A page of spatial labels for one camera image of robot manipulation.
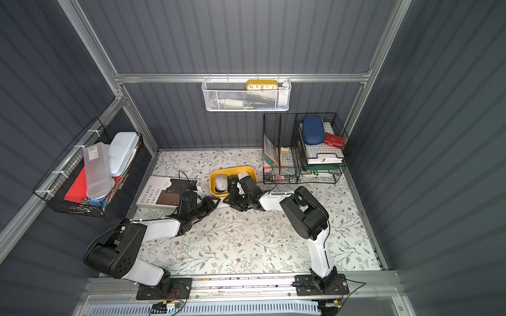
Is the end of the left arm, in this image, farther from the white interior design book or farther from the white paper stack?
the white paper stack

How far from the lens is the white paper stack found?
3.04ft

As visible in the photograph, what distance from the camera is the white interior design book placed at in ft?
3.13
